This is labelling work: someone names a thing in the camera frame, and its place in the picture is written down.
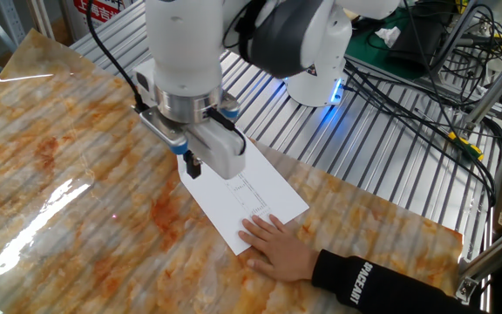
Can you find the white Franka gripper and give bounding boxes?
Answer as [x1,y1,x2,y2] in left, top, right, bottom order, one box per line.
[132,58,248,181]

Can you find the white printed paper sheet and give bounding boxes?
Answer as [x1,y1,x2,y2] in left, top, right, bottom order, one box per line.
[176,137,311,256]

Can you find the black sleeved forearm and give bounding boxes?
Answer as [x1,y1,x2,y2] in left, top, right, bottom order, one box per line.
[310,249,490,314]

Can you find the bare human hand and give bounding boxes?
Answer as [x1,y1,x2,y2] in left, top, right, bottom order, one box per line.
[237,214,322,283]

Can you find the orange marble pattern mat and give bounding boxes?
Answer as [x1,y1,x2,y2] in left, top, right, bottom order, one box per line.
[0,28,465,314]

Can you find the white board with red sign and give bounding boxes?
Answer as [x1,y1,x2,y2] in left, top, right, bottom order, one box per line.
[64,0,135,39]

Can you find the green mat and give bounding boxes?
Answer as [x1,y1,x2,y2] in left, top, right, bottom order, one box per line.
[345,8,426,82]

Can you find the pale wooden slats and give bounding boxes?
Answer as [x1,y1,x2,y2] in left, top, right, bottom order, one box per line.
[26,0,56,40]

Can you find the crumpled white tissue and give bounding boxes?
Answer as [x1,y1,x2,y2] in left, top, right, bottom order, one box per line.
[375,25,403,48]

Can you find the black device box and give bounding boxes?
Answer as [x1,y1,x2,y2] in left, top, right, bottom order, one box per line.
[385,12,448,73]

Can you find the aluminium profile strut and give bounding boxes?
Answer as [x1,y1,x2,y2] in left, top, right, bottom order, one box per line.
[464,47,502,127]
[454,226,502,302]
[433,0,483,79]

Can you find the silver camera with blue caps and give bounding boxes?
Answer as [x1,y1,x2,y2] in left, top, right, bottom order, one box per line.
[139,106,190,157]

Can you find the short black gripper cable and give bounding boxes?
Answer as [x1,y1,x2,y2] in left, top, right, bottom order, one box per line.
[207,106,247,156]

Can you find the long black camera cable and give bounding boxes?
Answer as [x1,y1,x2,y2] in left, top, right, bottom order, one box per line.
[85,0,150,113]

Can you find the black cable bundle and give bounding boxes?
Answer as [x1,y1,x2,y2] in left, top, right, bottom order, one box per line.
[342,0,502,208]

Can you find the grey perforated metal post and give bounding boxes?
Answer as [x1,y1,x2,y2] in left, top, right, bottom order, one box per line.
[0,0,28,47]

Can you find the yellow handled screwdriver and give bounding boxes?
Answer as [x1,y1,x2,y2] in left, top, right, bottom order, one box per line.
[414,107,485,161]

